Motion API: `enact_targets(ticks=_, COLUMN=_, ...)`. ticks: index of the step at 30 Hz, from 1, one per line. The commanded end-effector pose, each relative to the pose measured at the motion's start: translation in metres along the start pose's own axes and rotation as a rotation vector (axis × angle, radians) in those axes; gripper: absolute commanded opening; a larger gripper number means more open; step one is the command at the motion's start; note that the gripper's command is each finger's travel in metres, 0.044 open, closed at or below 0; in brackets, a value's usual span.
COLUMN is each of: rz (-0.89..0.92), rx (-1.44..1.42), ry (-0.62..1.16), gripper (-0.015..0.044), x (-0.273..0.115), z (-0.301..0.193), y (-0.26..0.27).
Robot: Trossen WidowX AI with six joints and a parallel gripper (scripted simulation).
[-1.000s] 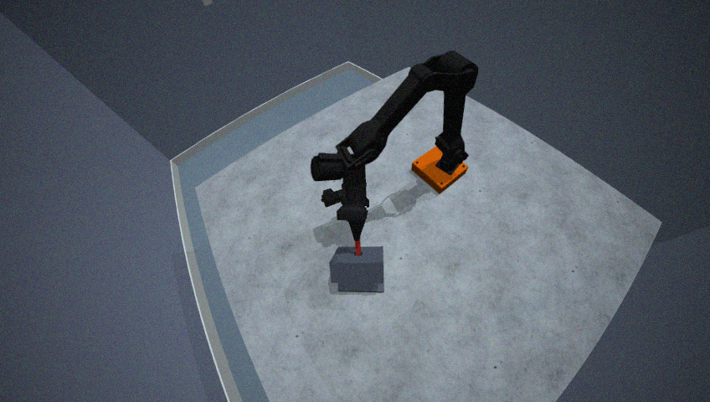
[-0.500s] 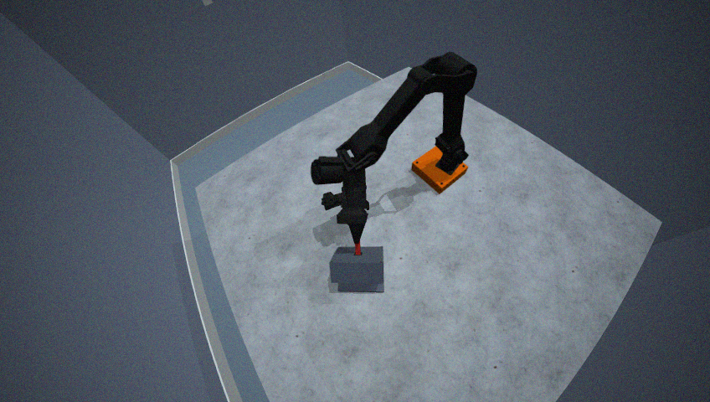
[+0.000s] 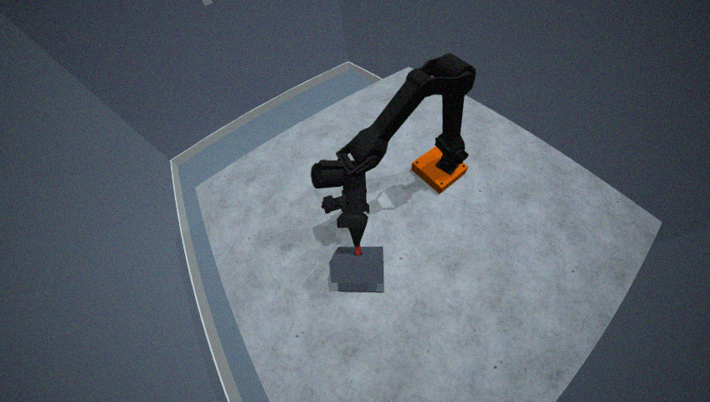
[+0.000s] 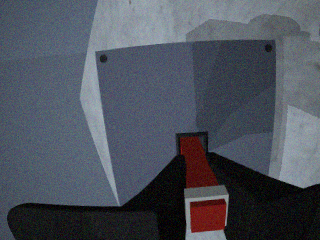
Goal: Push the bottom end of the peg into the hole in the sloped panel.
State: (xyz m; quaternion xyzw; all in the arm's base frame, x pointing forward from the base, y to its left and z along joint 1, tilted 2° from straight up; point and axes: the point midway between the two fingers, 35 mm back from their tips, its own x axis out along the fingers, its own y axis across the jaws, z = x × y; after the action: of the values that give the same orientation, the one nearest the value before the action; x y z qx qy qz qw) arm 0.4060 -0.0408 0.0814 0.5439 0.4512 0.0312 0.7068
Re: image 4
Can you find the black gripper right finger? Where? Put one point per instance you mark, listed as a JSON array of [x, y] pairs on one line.
[[262, 208]]

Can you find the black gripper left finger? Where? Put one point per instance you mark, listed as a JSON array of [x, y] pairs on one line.
[[157, 213]]

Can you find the grey sloped panel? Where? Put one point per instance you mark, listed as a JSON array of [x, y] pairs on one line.
[[222, 91]]

